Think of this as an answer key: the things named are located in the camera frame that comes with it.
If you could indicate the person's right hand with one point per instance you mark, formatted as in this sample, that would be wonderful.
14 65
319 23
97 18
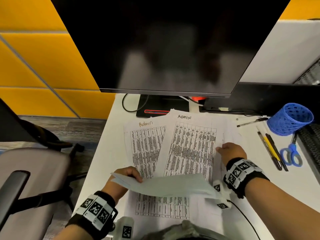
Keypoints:
232 152

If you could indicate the person's left hand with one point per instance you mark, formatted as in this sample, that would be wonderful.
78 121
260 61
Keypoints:
117 187

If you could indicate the person's right fingers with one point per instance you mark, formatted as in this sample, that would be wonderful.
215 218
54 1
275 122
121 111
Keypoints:
219 148

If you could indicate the person's left thumb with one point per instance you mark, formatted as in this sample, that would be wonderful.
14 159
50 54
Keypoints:
133 172

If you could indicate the pale blue paper sheet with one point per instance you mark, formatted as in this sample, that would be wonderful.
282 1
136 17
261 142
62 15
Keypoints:
170 186

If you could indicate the person's left forearm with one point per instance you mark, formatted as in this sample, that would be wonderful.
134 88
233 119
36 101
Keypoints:
72 233

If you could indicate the person's right forearm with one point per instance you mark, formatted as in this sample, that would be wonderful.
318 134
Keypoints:
285 209

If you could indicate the printed table paper sheet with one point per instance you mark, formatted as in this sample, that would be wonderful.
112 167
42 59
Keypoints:
190 147
143 147
160 209

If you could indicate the right wrist band with markers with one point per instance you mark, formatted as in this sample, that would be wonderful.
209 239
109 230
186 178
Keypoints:
241 173

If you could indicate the wrist band with markers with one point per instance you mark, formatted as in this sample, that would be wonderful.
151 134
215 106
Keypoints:
96 209
241 173

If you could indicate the black ballpoint pen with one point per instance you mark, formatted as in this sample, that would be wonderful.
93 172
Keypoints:
252 121

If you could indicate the white pen with black tip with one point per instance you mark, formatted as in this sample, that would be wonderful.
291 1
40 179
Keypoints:
265 144

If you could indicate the yellow pencil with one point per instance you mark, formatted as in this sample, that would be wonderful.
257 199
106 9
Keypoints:
272 149

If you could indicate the left wrist band with markers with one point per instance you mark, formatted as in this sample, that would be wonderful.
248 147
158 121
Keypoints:
96 209

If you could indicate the orange-red object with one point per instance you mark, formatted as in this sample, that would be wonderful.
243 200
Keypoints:
198 99

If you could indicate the black marker pen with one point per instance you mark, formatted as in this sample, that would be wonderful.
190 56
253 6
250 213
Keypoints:
276 149

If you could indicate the black flat device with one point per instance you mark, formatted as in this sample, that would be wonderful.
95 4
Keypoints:
262 97

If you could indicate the black monitor stand base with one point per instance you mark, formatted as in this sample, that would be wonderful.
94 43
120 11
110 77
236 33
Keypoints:
155 104

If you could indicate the blue mesh pen holder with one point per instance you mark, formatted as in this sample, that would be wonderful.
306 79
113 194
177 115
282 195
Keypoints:
287 119

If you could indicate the person's grey clothing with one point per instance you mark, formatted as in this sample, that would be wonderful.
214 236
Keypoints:
185 231

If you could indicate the black mesh organiser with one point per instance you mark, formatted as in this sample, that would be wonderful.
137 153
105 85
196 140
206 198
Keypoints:
311 144

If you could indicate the grey office chair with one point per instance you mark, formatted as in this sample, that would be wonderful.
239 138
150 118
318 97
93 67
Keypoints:
35 177

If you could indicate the white partition panel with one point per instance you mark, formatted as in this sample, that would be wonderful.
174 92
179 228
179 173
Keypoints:
282 52

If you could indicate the grey mesh tray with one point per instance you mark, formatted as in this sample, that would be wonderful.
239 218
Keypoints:
310 74

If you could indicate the black computer monitor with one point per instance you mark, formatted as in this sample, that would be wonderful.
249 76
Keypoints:
165 42

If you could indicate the black office chair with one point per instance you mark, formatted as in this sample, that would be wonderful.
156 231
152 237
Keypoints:
22 127

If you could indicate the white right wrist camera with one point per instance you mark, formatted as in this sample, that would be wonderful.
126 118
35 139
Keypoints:
221 194

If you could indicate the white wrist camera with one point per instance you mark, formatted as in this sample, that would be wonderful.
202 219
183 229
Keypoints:
125 228
221 194

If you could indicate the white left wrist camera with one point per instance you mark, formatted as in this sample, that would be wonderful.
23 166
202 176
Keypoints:
125 228

